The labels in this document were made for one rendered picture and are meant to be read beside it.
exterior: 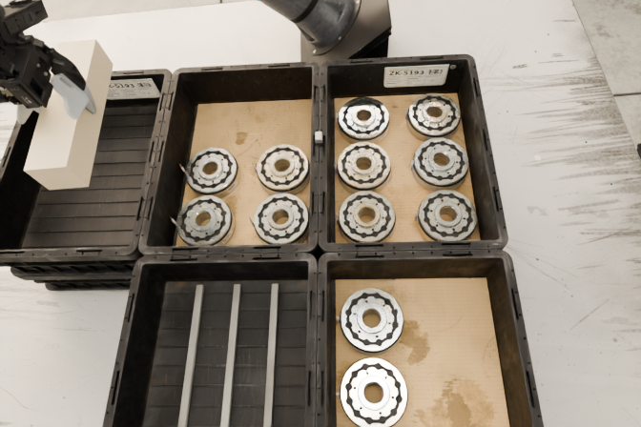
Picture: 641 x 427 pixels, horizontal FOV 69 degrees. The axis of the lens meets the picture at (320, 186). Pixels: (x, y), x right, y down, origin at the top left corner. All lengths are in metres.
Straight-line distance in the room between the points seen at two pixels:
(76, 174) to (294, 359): 0.44
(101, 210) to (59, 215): 0.09
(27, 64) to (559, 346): 0.96
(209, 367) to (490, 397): 0.45
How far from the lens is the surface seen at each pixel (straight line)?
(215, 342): 0.85
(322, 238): 0.76
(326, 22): 1.10
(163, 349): 0.88
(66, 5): 2.96
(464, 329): 0.84
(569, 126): 1.23
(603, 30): 2.55
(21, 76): 0.68
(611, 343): 1.05
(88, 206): 1.04
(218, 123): 1.03
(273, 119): 1.01
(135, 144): 1.07
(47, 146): 0.77
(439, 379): 0.82
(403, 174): 0.92
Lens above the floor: 1.64
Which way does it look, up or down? 62 degrees down
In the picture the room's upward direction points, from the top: 10 degrees counter-clockwise
